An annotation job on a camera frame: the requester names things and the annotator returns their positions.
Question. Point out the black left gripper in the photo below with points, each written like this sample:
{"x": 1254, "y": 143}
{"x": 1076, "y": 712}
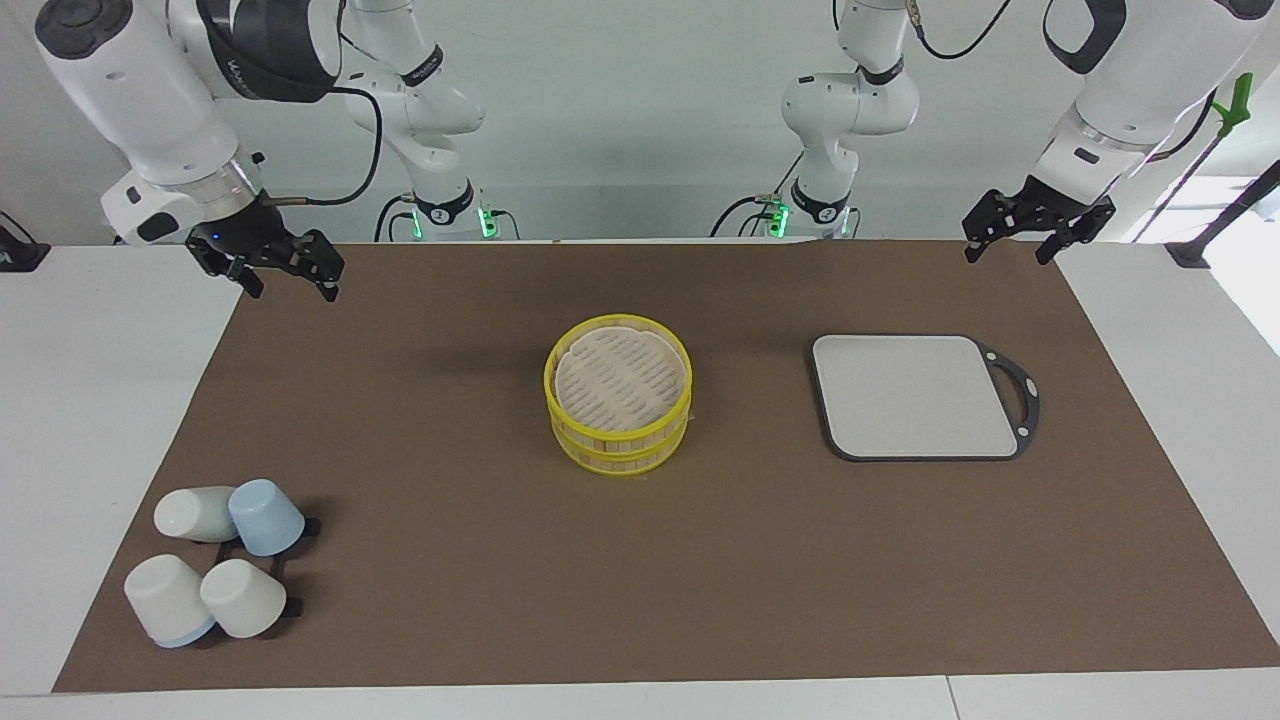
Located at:
{"x": 1060, "y": 205}

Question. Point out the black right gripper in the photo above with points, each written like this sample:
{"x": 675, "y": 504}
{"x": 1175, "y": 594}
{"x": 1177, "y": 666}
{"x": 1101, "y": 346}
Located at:
{"x": 240, "y": 240}

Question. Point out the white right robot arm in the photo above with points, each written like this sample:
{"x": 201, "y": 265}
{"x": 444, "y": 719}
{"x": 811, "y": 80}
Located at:
{"x": 140, "y": 90}

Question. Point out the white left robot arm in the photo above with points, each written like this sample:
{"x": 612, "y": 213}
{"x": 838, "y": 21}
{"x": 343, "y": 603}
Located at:
{"x": 1130, "y": 90}

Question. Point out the yellow bamboo steamer base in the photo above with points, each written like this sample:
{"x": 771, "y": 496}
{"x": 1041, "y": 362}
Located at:
{"x": 620, "y": 462}

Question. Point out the grey white cutting board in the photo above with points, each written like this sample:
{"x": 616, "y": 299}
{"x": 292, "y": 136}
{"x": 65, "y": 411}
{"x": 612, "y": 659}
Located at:
{"x": 910, "y": 395}

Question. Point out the light blue plastic cup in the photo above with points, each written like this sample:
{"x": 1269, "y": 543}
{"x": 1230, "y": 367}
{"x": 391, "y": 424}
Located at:
{"x": 265, "y": 515}

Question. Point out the white cup with blue rim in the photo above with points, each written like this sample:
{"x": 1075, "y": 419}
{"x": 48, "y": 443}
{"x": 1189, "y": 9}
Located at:
{"x": 165, "y": 598}
{"x": 192, "y": 513}

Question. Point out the green clamp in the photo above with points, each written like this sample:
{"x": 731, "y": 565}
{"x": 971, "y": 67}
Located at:
{"x": 1237, "y": 105}

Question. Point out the black stand foot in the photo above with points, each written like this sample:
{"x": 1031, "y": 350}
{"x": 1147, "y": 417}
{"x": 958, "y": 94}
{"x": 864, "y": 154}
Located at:
{"x": 22, "y": 255}

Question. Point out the white plastic cup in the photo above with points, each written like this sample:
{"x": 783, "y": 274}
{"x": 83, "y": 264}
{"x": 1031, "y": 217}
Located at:
{"x": 243, "y": 598}

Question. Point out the brown table mat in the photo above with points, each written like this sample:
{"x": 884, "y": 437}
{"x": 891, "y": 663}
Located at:
{"x": 640, "y": 580}

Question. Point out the black camera stand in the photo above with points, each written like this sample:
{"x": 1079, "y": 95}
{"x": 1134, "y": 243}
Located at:
{"x": 1235, "y": 212}

